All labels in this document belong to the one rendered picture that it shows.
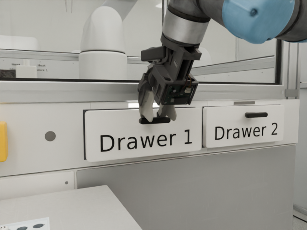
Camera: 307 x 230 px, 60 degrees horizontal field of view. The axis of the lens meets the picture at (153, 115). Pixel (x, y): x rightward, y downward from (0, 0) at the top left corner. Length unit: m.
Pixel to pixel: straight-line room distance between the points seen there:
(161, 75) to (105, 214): 0.26
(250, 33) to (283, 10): 0.05
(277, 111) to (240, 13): 0.57
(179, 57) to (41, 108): 0.31
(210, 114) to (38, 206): 0.46
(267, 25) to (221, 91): 0.42
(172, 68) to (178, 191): 0.37
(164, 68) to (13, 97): 0.30
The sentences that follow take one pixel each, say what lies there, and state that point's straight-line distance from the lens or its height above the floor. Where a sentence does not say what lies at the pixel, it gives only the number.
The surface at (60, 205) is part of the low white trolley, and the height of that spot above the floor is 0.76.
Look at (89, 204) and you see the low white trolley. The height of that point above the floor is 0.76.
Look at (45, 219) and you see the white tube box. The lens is 0.41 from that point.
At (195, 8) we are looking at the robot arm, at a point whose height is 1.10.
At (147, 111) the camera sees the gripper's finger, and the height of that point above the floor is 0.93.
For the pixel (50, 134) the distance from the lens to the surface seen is 0.60.
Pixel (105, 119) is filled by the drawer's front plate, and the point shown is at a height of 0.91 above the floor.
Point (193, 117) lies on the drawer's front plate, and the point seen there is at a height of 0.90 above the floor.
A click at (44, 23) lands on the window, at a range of 0.63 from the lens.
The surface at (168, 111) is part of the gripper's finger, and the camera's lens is 0.58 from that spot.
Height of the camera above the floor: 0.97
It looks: 5 degrees down
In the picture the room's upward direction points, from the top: straight up
